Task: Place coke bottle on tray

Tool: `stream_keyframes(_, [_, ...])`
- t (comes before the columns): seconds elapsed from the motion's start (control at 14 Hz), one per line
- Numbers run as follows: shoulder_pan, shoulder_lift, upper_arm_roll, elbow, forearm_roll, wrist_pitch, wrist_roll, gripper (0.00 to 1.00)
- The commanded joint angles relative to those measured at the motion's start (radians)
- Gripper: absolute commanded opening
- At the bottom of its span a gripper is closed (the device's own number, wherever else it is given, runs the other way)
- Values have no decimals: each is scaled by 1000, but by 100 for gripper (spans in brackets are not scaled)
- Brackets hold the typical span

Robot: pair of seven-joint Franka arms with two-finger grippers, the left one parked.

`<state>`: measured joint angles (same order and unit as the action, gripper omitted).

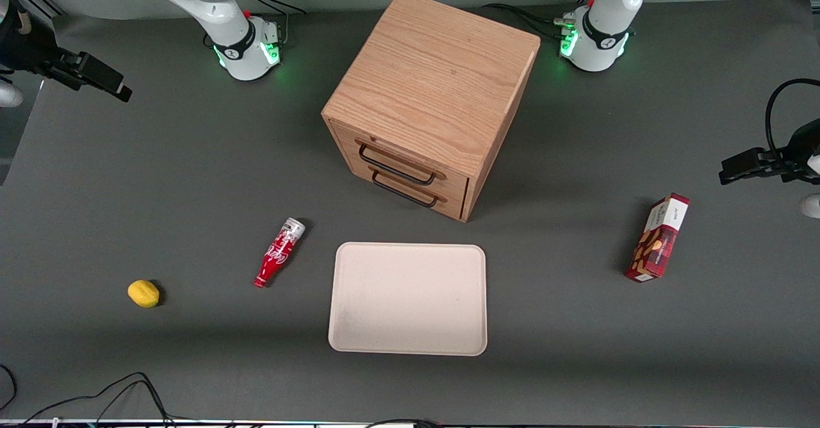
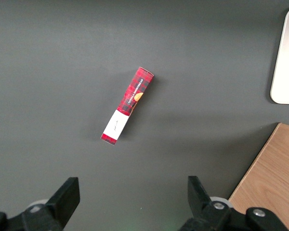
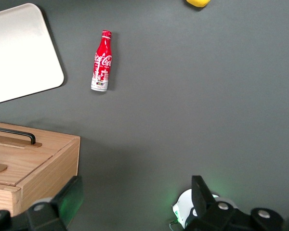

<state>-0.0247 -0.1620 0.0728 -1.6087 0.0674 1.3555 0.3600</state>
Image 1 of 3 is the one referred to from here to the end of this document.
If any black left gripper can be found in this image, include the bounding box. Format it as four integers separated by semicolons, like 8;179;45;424
718;119;820;186

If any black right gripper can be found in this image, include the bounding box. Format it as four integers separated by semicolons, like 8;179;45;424
0;29;133;103

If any red coke bottle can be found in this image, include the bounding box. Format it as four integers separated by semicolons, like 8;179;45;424
252;217;307;289

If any beige rectangular tray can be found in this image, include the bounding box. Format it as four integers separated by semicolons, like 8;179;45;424
327;242;488;357

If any red almond snack box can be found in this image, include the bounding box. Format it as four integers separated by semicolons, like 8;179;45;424
625;192;691;283

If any yellow lemon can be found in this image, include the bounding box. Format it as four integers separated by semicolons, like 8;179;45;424
127;279;161;309

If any wooden drawer front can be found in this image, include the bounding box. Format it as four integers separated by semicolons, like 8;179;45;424
330;122;472;193
349;159;468;222

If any oak wooden drawer cabinet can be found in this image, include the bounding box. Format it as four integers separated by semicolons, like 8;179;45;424
321;0;541;223

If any black left gripper cable loop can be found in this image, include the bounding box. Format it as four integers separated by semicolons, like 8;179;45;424
764;78;820;160

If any black right arm base cable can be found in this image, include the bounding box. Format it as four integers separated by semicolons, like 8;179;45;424
242;0;308;44

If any black arm base cable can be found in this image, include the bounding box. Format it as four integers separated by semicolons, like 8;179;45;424
242;0;308;44
482;0;600;39

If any black left arm base cable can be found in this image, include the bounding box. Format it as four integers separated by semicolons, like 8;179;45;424
482;0;600;39

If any black floor cable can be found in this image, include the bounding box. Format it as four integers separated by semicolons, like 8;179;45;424
24;372;177;427
0;363;18;411

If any black metal drawer handle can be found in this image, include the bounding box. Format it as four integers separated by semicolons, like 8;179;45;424
358;143;438;187
371;170;440;210

